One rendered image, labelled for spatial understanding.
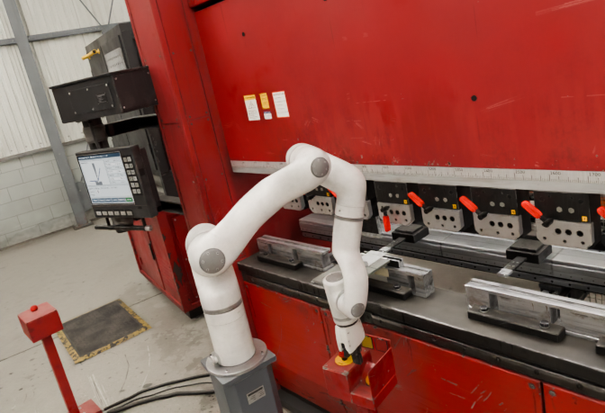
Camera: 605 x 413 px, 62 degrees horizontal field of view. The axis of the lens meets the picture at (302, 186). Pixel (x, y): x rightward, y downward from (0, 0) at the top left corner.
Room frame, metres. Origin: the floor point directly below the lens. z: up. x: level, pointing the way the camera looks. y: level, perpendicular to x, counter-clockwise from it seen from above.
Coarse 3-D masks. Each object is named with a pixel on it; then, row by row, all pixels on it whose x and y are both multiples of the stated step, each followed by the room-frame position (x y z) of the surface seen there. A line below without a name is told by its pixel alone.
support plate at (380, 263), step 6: (372, 264) 1.87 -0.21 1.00; (378, 264) 1.86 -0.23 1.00; (384, 264) 1.85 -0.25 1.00; (330, 270) 1.89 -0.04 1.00; (336, 270) 1.88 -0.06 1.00; (366, 270) 1.82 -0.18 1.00; (372, 270) 1.81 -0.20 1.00; (318, 276) 1.86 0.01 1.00; (324, 276) 1.85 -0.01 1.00; (318, 282) 1.82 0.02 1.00
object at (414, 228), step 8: (416, 224) 2.10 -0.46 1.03; (392, 232) 2.10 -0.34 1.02; (400, 232) 2.08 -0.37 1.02; (408, 232) 2.05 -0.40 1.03; (416, 232) 2.04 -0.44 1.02; (424, 232) 2.06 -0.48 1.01; (400, 240) 2.03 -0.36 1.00; (408, 240) 2.04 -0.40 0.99; (416, 240) 2.02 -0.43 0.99; (384, 248) 1.98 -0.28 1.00; (392, 248) 1.98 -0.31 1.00
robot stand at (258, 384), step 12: (204, 360) 1.42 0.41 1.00; (264, 360) 1.36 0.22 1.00; (252, 372) 1.32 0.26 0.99; (264, 372) 1.35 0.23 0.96; (216, 384) 1.36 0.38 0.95; (228, 384) 1.28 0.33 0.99; (240, 384) 1.31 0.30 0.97; (252, 384) 1.33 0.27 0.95; (264, 384) 1.35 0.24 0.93; (216, 396) 1.40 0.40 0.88; (228, 396) 1.31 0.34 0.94; (240, 396) 1.31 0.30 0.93; (252, 396) 1.32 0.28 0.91; (264, 396) 1.34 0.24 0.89; (276, 396) 1.38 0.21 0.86; (228, 408) 1.32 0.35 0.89; (240, 408) 1.30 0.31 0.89; (252, 408) 1.32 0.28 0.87; (264, 408) 1.34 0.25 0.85; (276, 408) 1.36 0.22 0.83
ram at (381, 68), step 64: (256, 0) 2.21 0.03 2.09; (320, 0) 1.93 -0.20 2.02; (384, 0) 1.71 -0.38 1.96; (448, 0) 1.54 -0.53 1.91; (512, 0) 1.39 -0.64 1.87; (576, 0) 1.27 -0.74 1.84; (256, 64) 2.28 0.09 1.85; (320, 64) 1.98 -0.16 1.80; (384, 64) 1.74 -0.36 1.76; (448, 64) 1.56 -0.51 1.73; (512, 64) 1.40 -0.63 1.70; (576, 64) 1.28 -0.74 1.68; (256, 128) 2.36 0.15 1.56; (320, 128) 2.03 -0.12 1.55; (384, 128) 1.78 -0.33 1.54; (448, 128) 1.58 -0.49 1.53; (512, 128) 1.42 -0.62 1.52; (576, 128) 1.29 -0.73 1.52; (576, 192) 1.29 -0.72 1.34
